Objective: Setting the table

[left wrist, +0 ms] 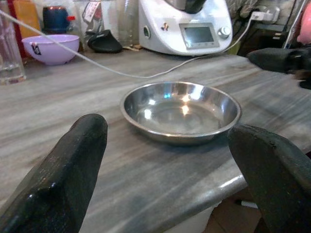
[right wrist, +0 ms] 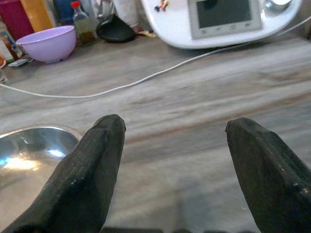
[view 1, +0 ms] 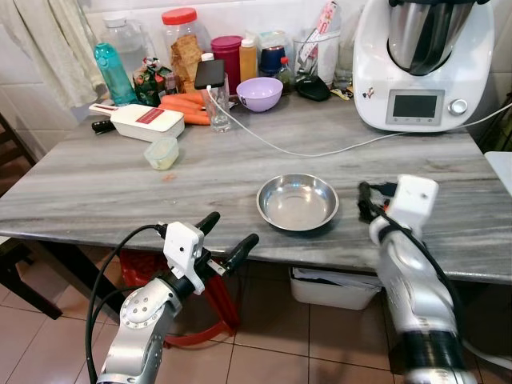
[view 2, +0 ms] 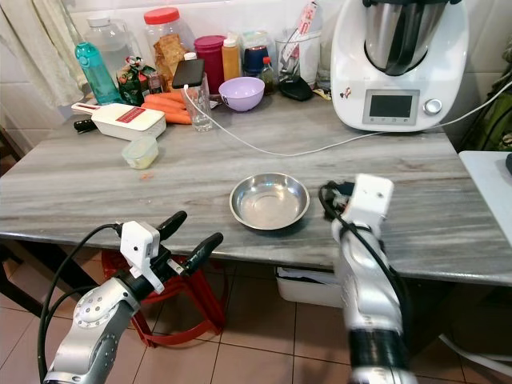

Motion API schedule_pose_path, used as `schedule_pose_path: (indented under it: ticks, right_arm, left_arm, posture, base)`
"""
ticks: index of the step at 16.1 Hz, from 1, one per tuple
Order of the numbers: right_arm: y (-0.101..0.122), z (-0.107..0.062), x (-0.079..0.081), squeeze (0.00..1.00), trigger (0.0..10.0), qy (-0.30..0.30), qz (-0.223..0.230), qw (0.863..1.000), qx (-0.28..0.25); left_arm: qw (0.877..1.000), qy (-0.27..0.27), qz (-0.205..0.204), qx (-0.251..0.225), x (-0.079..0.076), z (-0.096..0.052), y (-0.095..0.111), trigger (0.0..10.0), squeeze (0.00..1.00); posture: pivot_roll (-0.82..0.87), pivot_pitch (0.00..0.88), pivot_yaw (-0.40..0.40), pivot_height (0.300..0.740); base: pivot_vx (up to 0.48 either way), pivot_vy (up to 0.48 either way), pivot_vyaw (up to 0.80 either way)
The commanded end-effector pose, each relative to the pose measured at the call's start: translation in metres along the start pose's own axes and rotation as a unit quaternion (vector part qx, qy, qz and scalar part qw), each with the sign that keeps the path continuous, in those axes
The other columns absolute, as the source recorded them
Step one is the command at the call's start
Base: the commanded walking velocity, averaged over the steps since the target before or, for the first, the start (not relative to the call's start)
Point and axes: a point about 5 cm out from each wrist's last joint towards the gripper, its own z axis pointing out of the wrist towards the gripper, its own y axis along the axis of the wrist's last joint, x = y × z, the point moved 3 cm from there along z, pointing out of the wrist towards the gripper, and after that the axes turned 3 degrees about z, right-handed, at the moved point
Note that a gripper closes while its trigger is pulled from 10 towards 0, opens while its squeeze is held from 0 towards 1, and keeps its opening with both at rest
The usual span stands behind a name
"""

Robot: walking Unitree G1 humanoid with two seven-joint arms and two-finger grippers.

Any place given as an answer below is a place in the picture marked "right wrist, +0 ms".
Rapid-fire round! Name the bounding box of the yellow flat packet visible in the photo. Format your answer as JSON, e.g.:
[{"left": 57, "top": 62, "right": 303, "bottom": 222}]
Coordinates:
[{"left": 137, "top": 30, "right": 157, "bottom": 38}]

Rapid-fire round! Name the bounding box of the lilac plastic bowl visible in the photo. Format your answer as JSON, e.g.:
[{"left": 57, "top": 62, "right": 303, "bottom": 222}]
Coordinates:
[{"left": 16, "top": 25, "right": 77, "bottom": 64}]

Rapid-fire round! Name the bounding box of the small red capped bottle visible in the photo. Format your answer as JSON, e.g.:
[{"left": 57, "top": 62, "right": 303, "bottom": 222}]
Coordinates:
[{"left": 71, "top": 1, "right": 98, "bottom": 46}]

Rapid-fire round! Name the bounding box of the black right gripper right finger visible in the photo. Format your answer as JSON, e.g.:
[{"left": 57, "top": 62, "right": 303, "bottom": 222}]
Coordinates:
[{"left": 225, "top": 117, "right": 311, "bottom": 233}]

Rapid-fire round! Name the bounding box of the black pouch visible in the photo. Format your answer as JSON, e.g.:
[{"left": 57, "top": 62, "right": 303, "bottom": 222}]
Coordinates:
[{"left": 96, "top": 14, "right": 137, "bottom": 44}]

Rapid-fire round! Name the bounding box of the magenta plastic container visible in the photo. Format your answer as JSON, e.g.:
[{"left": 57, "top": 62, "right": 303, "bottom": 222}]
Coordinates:
[{"left": 0, "top": 0, "right": 35, "bottom": 41}]

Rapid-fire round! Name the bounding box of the small dark flat packet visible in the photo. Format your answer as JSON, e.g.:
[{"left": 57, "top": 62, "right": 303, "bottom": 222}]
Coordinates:
[{"left": 8, "top": 58, "right": 34, "bottom": 67}]

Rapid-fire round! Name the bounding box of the white kitchen cooking appliance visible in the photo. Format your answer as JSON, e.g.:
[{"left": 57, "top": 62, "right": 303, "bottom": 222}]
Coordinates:
[{"left": 140, "top": 0, "right": 304, "bottom": 50}]

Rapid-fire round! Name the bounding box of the orange plastic bottle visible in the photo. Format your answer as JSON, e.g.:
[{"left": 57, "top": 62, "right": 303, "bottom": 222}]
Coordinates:
[{"left": 20, "top": 0, "right": 55, "bottom": 32}]

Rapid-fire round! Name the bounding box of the shiny steel bowl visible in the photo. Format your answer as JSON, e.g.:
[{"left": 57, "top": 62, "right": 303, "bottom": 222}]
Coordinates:
[{"left": 0, "top": 124, "right": 83, "bottom": 228}]

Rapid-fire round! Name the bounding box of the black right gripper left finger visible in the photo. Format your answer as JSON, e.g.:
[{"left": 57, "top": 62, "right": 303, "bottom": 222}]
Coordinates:
[{"left": 0, "top": 114, "right": 126, "bottom": 233}]

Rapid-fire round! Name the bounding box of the dark blue container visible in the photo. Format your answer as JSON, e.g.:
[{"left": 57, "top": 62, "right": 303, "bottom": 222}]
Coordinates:
[{"left": 53, "top": 0, "right": 76, "bottom": 25}]

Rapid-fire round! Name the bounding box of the white charging cable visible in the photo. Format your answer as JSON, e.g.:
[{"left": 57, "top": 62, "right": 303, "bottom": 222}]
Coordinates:
[{"left": 0, "top": 16, "right": 311, "bottom": 99}]

